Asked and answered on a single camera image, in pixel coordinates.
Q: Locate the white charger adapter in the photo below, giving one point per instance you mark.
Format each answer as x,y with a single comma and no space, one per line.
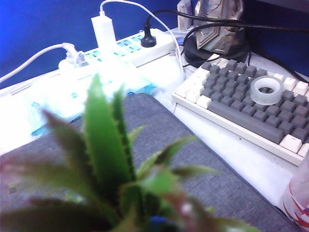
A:
103,31

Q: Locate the light blue tissue pack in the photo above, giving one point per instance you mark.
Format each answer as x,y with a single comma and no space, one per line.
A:
60,106

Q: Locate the silver faceted figurine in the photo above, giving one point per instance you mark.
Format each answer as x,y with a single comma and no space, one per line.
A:
217,29

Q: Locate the white and gray keyboard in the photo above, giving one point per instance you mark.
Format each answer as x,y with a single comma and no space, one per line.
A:
241,120

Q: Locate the white power strip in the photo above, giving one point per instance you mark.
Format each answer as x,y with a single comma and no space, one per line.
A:
149,52

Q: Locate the clear tape roll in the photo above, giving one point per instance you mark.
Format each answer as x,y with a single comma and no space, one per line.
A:
256,96

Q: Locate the plastic pineapple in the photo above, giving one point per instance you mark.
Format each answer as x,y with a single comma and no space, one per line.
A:
103,145

